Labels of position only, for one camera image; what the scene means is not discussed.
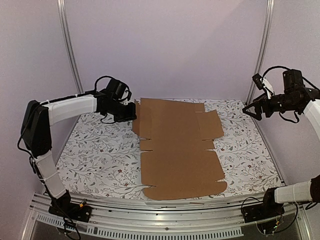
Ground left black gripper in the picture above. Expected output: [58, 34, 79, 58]
[105, 99, 137, 123]

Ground brown cardboard box sheet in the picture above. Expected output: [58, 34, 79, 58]
[132, 98, 227, 201]

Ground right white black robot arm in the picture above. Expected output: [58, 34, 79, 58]
[242, 65, 320, 218]

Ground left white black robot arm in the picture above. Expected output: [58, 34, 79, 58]
[18, 91, 137, 217]

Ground floral patterned table mat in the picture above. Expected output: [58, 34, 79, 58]
[56, 99, 283, 200]

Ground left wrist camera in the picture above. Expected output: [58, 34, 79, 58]
[106, 78, 128, 100]

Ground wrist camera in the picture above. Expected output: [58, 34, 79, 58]
[252, 73, 275, 99]
[106, 78, 128, 100]

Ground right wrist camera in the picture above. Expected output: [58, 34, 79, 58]
[252, 73, 275, 99]

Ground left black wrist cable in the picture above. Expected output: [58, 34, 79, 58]
[94, 76, 113, 92]

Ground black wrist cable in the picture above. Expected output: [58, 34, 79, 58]
[261, 65, 293, 78]
[94, 76, 113, 92]

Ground left aluminium frame post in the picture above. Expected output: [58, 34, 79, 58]
[56, 0, 84, 94]

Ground aluminium frame post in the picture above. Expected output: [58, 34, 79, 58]
[244, 0, 276, 106]
[56, 0, 84, 94]

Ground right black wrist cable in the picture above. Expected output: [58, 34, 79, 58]
[261, 65, 293, 78]

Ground right aluminium frame post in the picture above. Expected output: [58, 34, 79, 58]
[244, 0, 276, 106]

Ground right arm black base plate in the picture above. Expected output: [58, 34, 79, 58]
[241, 203, 285, 223]

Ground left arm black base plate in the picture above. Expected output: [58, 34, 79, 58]
[48, 202, 93, 223]

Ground aluminium front rail base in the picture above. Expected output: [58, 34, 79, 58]
[21, 191, 311, 240]

